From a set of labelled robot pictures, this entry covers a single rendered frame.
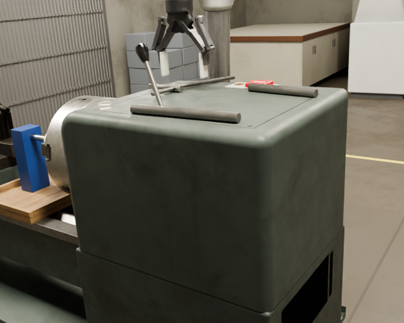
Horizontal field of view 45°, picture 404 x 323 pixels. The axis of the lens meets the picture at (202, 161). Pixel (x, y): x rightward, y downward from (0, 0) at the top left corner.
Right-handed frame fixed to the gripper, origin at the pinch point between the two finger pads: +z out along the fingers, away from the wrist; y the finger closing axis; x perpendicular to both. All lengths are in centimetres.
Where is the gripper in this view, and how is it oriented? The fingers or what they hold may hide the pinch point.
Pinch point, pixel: (183, 72)
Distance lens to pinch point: 141.3
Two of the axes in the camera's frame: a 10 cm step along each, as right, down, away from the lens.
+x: -5.6, 3.0, -7.7
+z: 0.6, 9.4, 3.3
